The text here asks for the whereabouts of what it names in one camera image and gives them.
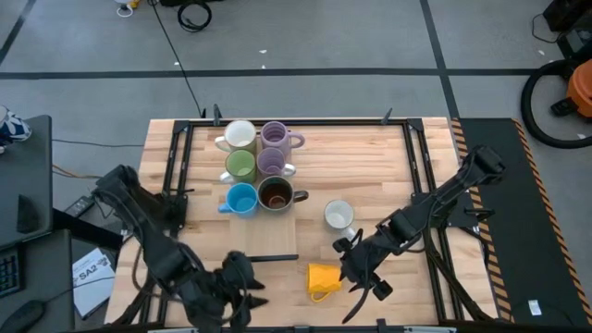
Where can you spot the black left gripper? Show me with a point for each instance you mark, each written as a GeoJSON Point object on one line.
{"type": "Point", "coordinates": [217, 296]}

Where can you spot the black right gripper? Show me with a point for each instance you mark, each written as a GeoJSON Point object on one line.
{"type": "Point", "coordinates": [365, 254]}

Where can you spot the yellow faceted mug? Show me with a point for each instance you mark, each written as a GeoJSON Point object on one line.
{"type": "Point", "coordinates": [321, 277]}

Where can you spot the blue mug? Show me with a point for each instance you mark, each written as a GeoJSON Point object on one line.
{"type": "Point", "coordinates": [242, 201]}

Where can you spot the dark speckled mug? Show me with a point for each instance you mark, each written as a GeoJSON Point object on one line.
{"type": "Point", "coordinates": [277, 194]}

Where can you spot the green ribbed mug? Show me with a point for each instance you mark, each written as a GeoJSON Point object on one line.
{"type": "Point", "coordinates": [240, 164]}

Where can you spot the white mug back row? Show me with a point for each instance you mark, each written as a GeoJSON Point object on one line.
{"type": "Point", "coordinates": [240, 134]}

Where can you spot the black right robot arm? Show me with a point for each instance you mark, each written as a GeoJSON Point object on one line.
{"type": "Point", "coordinates": [481, 164]}

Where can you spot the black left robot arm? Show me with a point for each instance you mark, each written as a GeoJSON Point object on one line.
{"type": "Point", "coordinates": [157, 250]}

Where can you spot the wooden tray board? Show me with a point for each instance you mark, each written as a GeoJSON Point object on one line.
{"type": "Point", "coordinates": [263, 236]}

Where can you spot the white printed paper sheet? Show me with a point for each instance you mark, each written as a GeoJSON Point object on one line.
{"type": "Point", "coordinates": [92, 282]}

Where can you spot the white label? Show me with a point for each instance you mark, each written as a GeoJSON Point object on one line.
{"type": "Point", "coordinates": [535, 307]}

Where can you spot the black power adapter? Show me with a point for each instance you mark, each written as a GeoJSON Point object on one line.
{"type": "Point", "coordinates": [79, 206]}

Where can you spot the dark grey desk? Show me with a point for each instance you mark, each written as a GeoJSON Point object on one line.
{"type": "Point", "coordinates": [46, 282]}

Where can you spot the black hazard-striped floor mat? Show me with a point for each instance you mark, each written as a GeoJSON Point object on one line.
{"type": "Point", "coordinates": [555, 231]}

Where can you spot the black computer mouse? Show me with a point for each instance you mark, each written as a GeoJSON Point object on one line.
{"type": "Point", "coordinates": [23, 316]}

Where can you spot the black wedge-shaped object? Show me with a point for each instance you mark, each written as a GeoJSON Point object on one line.
{"type": "Point", "coordinates": [28, 215]}

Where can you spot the backlit keyboard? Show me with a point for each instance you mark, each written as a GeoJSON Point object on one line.
{"type": "Point", "coordinates": [9, 273]}

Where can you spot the grey side desk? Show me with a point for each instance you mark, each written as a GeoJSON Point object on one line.
{"type": "Point", "coordinates": [28, 162]}

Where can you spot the white blue shoe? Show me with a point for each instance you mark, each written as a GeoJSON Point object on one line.
{"type": "Point", "coordinates": [14, 127]}

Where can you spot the orange shop vacuum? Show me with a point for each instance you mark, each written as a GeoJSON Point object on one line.
{"type": "Point", "coordinates": [583, 88]}

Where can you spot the black equipment case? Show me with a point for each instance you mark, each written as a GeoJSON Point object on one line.
{"type": "Point", "coordinates": [573, 18]}

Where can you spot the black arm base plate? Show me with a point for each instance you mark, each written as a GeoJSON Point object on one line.
{"type": "Point", "coordinates": [467, 218]}
{"type": "Point", "coordinates": [178, 208]}

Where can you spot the black aluminium table frame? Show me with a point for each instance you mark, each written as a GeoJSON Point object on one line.
{"type": "Point", "coordinates": [324, 122]}

